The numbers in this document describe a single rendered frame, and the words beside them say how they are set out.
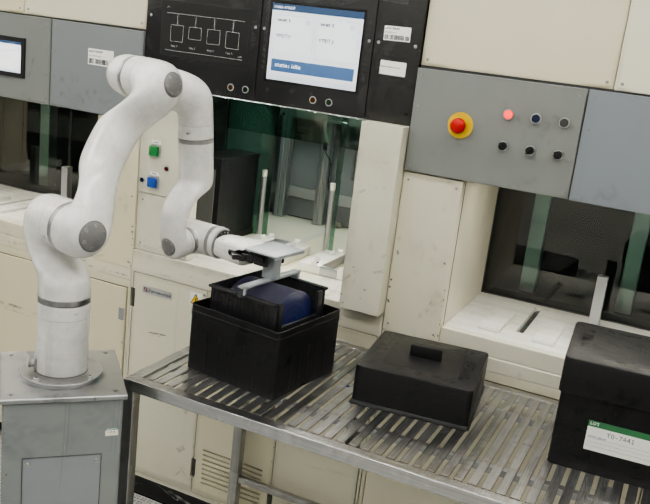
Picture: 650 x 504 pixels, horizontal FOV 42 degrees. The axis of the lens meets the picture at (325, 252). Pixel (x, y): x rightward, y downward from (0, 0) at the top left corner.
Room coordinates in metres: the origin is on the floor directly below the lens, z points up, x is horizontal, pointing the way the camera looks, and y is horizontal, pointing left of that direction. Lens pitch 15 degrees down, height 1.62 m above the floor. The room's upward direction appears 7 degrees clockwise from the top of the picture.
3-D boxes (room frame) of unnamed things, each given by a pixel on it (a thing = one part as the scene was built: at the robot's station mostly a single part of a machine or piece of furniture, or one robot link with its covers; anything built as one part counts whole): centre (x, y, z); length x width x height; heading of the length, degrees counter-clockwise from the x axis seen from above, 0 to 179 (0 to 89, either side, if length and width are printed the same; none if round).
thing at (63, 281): (1.87, 0.62, 1.07); 0.19 x 0.12 x 0.24; 50
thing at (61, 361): (1.85, 0.59, 0.85); 0.19 x 0.19 x 0.18
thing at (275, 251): (2.02, 0.13, 0.93); 0.24 x 0.20 x 0.32; 148
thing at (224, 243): (2.08, 0.22, 1.06); 0.11 x 0.10 x 0.07; 58
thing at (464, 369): (1.97, -0.28, 0.83); 0.29 x 0.29 x 0.13; 73
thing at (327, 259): (2.65, -0.06, 0.89); 0.22 x 0.21 x 0.04; 156
